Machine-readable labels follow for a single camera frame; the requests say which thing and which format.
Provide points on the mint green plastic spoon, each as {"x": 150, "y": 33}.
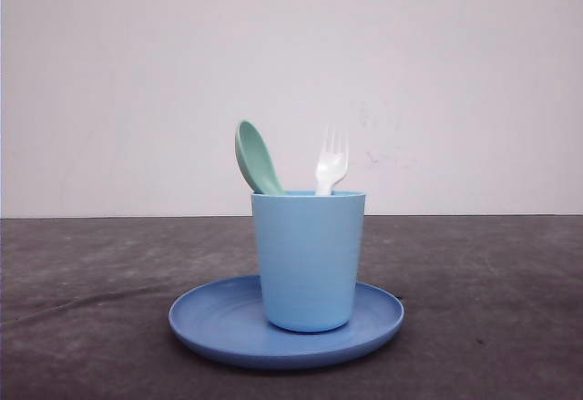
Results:
{"x": 254, "y": 160}

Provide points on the white plastic fork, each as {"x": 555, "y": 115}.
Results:
{"x": 332, "y": 165}

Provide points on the light blue plastic cup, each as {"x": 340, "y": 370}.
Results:
{"x": 308, "y": 249}

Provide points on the blue plastic plate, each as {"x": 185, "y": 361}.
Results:
{"x": 224, "y": 321}

